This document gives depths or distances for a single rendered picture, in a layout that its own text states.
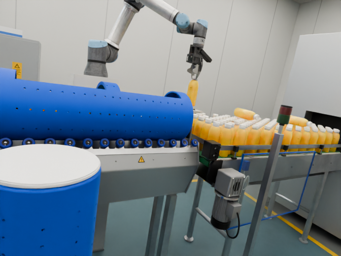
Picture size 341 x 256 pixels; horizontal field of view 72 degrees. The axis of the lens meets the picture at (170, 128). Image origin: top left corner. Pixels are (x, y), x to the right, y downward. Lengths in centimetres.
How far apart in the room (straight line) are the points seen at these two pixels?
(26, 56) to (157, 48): 228
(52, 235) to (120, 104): 62
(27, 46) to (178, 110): 181
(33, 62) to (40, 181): 213
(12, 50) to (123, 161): 180
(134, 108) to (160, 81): 323
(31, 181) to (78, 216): 14
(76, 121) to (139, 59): 320
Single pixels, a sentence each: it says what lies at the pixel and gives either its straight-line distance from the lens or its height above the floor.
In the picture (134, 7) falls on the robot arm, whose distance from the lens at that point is 172.
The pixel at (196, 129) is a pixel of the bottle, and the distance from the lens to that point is 149.
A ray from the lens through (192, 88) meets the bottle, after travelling 157.
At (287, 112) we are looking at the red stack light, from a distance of 141.
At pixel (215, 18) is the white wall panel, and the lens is 492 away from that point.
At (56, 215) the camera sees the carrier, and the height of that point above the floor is 96.
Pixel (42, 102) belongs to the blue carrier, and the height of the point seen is 113.
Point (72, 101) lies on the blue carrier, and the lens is 102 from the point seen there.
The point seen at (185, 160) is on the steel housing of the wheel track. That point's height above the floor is 87.
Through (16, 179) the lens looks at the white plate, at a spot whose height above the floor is 104.
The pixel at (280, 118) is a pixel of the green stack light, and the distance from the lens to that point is 142.
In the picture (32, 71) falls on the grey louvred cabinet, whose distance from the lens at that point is 266.
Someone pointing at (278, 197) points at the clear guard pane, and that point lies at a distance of 190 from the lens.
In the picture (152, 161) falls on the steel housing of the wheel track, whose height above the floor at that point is 87.
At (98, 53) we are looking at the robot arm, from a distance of 159.
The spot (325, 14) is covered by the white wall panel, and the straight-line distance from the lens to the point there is 613.
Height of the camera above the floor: 130
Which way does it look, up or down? 12 degrees down
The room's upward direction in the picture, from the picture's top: 9 degrees clockwise
